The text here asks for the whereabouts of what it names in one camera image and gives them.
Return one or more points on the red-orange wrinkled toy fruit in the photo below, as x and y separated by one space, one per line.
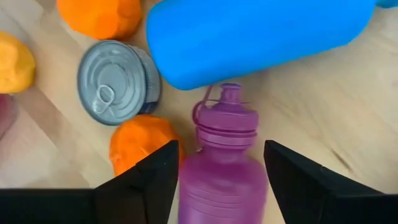
136 140

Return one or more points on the pink plastic water bottle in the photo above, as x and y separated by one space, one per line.
6 115

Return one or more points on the yellow-orange toy fruit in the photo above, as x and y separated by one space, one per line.
14 62

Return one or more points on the orange toy fruit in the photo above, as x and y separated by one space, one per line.
99 17

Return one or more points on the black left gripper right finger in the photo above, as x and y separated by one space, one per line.
311 193

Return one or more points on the small silver-lid blue can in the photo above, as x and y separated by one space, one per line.
115 81

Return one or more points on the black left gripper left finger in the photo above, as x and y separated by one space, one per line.
149 186

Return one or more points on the blue plastic water bottle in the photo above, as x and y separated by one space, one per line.
248 40

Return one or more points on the purple plastic water bottle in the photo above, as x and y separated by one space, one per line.
224 174

